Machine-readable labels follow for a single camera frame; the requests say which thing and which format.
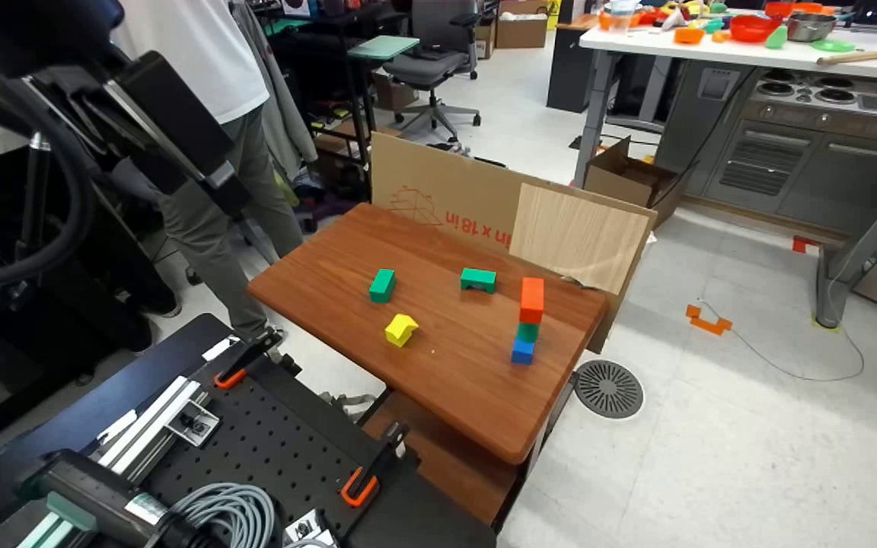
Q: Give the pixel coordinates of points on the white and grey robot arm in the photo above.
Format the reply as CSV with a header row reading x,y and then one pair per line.
x,y
68,84

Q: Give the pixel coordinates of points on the brown cardboard sheet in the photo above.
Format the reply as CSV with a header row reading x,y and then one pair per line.
x,y
579,236

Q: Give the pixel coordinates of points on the round floor drain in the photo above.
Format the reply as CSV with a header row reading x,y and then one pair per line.
x,y
606,389

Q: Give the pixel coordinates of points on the small green block in stack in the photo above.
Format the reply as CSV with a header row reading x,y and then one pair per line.
x,y
529,333

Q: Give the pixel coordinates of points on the person in white shirt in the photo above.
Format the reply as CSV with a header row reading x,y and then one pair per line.
x,y
210,57

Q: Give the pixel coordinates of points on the yellow block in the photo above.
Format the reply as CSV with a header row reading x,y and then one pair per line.
x,y
401,330

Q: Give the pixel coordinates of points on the blue block at stack bottom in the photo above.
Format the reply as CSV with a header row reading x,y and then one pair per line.
x,y
521,352

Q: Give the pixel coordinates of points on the black office chair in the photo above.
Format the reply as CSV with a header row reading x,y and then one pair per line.
x,y
446,46

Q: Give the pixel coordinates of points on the open cardboard box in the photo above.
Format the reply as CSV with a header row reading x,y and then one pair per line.
x,y
620,174

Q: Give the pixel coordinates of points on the black perforated mounting board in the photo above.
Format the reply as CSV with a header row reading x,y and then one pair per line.
x,y
272,432

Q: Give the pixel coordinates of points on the orange block on stack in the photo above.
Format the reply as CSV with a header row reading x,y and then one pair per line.
x,y
531,301

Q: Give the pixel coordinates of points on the grey toy kitchen cabinet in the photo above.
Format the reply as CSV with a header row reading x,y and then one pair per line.
x,y
777,144

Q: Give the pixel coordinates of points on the wooden table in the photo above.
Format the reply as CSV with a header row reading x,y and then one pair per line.
x,y
477,419

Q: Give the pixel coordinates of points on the orange handled clamp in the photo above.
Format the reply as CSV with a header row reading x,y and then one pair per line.
x,y
366,480
240,357

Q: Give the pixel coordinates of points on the white work table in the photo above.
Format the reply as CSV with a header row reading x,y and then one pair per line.
x,y
849,262

